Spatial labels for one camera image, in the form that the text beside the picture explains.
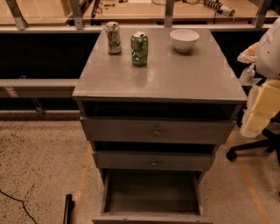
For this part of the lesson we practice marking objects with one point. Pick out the grey middle drawer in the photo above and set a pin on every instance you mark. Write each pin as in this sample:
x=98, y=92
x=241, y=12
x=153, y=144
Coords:
x=153, y=161

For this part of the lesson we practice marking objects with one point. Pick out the white and green soda can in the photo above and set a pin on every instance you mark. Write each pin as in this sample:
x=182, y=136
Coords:
x=112, y=30

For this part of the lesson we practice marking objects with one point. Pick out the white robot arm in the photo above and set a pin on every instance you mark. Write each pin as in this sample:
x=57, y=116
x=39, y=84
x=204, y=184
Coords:
x=267, y=61

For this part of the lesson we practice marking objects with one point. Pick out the white power strip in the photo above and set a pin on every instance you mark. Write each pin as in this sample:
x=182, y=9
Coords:
x=219, y=7

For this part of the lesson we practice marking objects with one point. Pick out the grey wooden drawer cabinet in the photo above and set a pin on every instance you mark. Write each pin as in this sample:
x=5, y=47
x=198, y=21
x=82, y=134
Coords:
x=161, y=90

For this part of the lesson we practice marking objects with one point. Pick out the black bar on floor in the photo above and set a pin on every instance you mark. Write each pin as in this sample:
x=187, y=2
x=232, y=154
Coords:
x=69, y=204

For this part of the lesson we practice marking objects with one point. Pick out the white bowl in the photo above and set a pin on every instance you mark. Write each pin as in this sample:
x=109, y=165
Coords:
x=184, y=40

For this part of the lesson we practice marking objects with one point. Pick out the clear sanitizer pump bottle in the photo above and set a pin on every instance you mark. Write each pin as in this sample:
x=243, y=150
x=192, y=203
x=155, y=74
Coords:
x=247, y=74

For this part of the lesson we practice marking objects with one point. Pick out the black office chair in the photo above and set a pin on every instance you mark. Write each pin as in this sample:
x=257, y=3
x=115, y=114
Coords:
x=271, y=142

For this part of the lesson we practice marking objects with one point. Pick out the grey metal railing frame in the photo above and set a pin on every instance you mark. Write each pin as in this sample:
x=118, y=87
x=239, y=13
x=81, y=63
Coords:
x=45, y=44

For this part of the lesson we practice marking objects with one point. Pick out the grey top drawer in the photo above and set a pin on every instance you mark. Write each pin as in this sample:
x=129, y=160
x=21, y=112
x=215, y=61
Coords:
x=156, y=131

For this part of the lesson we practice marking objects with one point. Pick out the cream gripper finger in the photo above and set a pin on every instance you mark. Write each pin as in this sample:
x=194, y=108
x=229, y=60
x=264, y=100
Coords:
x=249, y=55
x=263, y=104

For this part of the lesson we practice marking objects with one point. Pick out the grey open bottom drawer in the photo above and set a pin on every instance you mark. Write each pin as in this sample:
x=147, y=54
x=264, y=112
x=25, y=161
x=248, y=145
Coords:
x=151, y=197

